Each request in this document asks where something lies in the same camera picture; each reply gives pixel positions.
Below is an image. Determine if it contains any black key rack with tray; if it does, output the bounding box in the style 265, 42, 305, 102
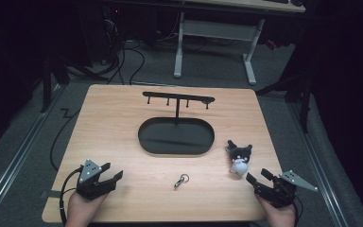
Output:
137, 91, 216, 156

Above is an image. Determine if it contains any metal keyring clasp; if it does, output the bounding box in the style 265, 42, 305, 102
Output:
173, 173, 190, 190

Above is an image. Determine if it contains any black floor cable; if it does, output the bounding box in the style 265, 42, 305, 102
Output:
49, 108, 81, 173

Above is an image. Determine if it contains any left hand-held gripper black cable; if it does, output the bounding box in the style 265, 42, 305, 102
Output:
59, 166, 84, 226

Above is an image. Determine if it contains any person's right hand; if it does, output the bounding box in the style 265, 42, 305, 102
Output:
254, 193, 297, 227

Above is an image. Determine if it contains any person's left hand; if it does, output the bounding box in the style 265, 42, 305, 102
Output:
65, 190, 108, 227

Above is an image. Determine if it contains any black and white plush toy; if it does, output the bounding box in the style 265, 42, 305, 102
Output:
226, 139, 253, 176

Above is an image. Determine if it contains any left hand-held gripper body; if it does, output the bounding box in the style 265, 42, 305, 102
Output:
75, 159, 117, 201

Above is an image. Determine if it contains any grey tape strip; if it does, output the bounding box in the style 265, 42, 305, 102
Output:
41, 189, 63, 200

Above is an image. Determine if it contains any white-legged wooden desk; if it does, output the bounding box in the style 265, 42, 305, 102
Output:
103, 0, 306, 86

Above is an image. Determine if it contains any metal floor rail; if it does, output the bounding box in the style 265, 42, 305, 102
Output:
287, 100, 351, 227
0, 84, 64, 221

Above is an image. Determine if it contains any right hand-held gripper black cable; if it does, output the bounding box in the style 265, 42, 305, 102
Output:
291, 195, 304, 227

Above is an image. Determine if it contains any bundle of black floor cables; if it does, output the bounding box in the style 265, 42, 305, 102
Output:
105, 39, 147, 86

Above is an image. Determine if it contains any black metal stand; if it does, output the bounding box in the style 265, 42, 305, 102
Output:
254, 72, 313, 133
41, 53, 108, 114

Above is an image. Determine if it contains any hand-held gripper black cable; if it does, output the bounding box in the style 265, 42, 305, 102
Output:
291, 195, 304, 227
59, 166, 84, 226

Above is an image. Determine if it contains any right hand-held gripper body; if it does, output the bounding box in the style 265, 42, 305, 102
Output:
253, 169, 319, 209

